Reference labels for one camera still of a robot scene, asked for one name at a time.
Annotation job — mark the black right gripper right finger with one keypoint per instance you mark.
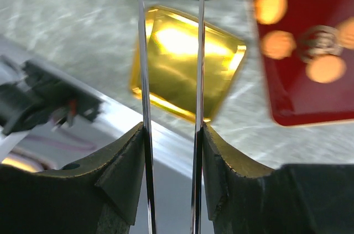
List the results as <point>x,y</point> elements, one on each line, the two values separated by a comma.
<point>245,196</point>

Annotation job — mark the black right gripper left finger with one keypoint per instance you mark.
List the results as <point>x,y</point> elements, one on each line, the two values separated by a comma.
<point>96,194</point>

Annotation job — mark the silver metal tongs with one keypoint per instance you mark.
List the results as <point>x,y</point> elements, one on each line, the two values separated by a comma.
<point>198,138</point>

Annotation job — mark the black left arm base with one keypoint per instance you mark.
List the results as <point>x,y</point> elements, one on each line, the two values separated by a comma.
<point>39,96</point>

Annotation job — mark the red serving tray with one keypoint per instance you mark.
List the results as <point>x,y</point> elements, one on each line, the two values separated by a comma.
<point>294,99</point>

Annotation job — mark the plain orange round cookie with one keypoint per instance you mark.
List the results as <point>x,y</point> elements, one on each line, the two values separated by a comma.
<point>325,68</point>

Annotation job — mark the orange swirl cookie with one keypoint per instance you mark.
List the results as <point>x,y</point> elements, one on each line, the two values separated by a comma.
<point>278,44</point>
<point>346,33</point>

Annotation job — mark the gold tin lid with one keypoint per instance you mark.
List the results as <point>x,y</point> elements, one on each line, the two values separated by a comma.
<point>172,47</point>

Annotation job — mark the aluminium table edge rail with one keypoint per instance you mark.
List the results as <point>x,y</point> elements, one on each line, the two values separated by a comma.
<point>170,147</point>

